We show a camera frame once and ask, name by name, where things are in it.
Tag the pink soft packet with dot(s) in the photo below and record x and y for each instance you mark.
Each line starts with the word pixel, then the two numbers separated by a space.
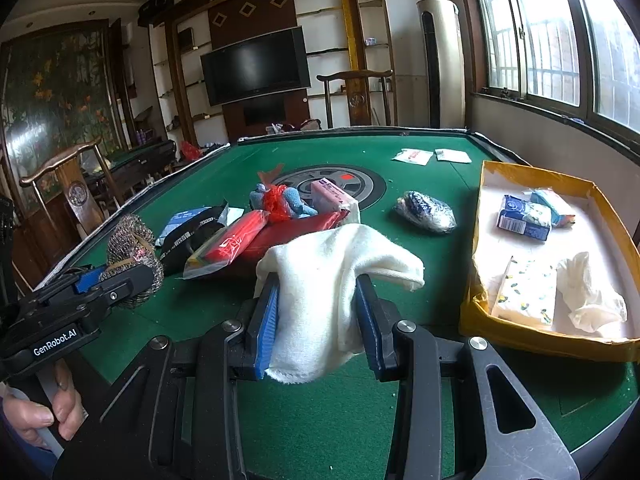
pixel 330 192

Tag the dark side table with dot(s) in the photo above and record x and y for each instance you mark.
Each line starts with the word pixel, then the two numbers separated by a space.
pixel 145 157

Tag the window with metal bars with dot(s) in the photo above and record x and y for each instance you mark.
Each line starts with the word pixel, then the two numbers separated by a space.
pixel 550 35

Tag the crumpled red plastic bag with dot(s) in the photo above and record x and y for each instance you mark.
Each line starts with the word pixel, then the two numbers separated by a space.
pixel 190 151

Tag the white packet red print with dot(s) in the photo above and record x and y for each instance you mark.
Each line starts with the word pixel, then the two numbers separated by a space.
pixel 412 156

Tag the black flat television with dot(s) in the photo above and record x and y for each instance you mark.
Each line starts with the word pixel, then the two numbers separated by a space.
pixel 250 67

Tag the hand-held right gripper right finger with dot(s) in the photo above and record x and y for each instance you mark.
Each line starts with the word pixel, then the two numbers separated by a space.
pixel 372 330

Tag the black plastic bag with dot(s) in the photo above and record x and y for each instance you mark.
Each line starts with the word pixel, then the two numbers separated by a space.
pixel 190 247

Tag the wooden armchair with carved back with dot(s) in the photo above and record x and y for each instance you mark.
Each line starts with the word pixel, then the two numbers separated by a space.
pixel 356 102

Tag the blue white plastic bundle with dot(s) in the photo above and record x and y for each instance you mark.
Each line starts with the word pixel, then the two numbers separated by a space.
pixel 425 212

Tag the yellow cardboard box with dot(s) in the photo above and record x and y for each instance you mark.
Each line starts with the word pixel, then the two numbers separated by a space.
pixel 500 335

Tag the white knitted cloth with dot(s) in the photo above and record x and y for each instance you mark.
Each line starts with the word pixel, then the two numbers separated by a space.
pixel 320 280

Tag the white floor air conditioner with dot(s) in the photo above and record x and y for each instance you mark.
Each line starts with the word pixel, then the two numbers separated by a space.
pixel 450 60

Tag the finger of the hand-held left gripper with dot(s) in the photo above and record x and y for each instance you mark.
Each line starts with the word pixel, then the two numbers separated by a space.
pixel 90 280
pixel 127 282

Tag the plain white packet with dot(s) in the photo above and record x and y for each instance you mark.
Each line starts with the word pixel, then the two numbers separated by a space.
pixel 452 155

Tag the wooden television cabinet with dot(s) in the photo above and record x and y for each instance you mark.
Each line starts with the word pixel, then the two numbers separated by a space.
pixel 295 115

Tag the black speaker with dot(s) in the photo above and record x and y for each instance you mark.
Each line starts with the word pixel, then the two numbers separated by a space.
pixel 155 10

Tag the light blue soft packet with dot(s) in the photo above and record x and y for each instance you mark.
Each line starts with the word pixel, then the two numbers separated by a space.
pixel 555 205

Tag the white crumpled cloth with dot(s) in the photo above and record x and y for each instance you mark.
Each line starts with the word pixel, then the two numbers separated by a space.
pixel 590 295

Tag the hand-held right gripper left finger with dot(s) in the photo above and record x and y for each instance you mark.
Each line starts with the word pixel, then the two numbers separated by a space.
pixel 265 340

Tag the blue microfibre cloth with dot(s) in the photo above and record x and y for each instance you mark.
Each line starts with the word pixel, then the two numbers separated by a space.
pixel 300 205

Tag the blue white flat packet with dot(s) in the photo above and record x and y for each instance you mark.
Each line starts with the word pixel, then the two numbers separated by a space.
pixel 187 220

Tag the blue tissue packet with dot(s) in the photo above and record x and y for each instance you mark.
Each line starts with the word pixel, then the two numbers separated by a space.
pixel 520 217

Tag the wooden chair with round medallion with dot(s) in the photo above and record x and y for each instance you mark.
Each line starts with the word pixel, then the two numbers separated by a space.
pixel 75 195

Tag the mahjong table centre panel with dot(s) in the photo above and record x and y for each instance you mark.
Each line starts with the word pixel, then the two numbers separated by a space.
pixel 360 185

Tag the floral print tissue pack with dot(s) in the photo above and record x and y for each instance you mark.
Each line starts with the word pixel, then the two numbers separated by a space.
pixel 530 290

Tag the red packet clear wrap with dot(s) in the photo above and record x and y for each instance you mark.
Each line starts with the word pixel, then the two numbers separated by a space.
pixel 230 240

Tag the large flower painting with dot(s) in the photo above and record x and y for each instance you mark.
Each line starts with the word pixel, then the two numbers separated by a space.
pixel 55 90

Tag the person's left hand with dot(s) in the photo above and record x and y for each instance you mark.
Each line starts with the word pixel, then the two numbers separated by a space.
pixel 67 400

